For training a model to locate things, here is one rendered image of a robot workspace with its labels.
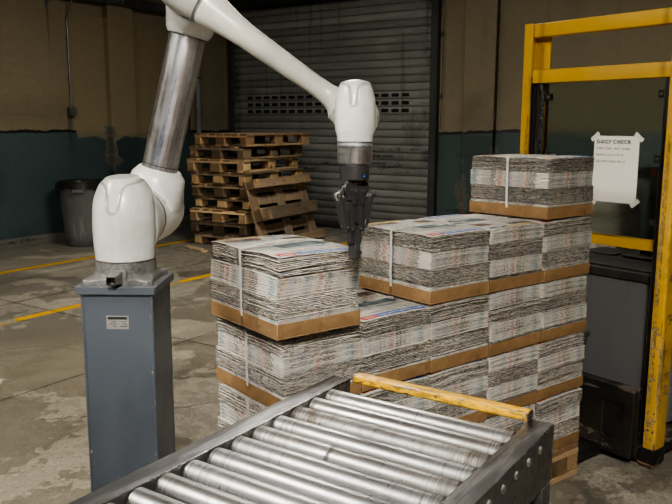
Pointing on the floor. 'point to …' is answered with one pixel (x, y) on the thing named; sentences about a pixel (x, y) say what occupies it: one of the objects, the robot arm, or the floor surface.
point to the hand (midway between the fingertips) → (354, 243)
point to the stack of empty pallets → (224, 188)
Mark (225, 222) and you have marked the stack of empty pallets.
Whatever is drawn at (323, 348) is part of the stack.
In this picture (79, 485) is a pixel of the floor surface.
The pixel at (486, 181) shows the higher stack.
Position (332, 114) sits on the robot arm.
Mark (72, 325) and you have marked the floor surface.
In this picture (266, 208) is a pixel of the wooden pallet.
